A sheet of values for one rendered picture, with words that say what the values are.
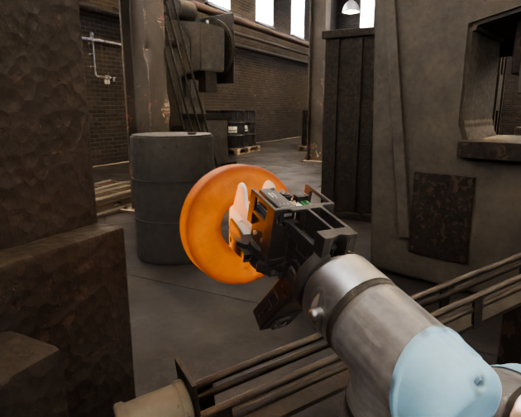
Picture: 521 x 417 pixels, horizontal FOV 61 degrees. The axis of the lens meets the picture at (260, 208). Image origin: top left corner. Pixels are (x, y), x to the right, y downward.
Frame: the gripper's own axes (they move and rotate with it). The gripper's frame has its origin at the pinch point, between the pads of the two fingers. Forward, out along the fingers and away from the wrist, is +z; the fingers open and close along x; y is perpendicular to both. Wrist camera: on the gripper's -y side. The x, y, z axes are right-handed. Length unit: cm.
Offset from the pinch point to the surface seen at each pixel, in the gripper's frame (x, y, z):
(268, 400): -2.2, -24.1, -10.6
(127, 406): 15.8, -22.2, -6.5
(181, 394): 9.4, -21.3, -7.8
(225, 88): -469, -211, 1069
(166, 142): -56, -67, 221
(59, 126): 19.1, 4.8, 21.7
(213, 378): 3.3, -24.4, -4.3
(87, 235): 17.1, -9.1, 13.9
